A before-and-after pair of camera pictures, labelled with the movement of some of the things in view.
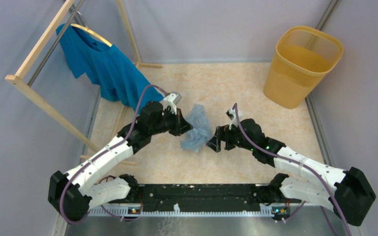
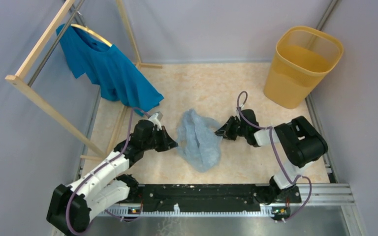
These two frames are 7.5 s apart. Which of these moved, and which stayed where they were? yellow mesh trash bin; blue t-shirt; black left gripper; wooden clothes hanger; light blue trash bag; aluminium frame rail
Moved: black left gripper; light blue trash bag
Stayed: wooden clothes hanger; yellow mesh trash bin; blue t-shirt; aluminium frame rail
